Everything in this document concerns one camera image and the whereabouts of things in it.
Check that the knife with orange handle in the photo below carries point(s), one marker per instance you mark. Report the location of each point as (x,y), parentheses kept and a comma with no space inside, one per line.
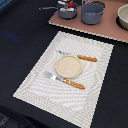
(78,56)

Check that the beige round plate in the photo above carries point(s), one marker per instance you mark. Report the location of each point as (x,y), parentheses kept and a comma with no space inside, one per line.
(68,66)

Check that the fork with orange handle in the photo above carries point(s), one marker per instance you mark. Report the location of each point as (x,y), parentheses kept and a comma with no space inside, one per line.
(69,82)

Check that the grey frying pan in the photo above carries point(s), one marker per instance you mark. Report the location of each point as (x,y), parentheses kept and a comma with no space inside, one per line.
(66,15)

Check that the white blue fish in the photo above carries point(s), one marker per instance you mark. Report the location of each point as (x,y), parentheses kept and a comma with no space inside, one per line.
(67,10)

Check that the white woven placemat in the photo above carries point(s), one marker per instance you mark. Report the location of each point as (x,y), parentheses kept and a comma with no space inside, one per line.
(74,105)

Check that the cream bowl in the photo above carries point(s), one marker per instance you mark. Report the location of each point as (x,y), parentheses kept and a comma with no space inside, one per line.
(123,16)

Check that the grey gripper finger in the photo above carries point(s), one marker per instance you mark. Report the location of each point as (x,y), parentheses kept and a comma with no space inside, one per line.
(62,2)

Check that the pink wooden board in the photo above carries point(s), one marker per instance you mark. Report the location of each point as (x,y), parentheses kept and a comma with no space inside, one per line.
(107,28)

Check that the red tomato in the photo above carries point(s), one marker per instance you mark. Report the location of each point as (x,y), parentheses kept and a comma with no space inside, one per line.
(70,5)

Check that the grey cooking pot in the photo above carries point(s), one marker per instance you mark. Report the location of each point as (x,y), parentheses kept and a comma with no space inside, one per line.
(91,12)

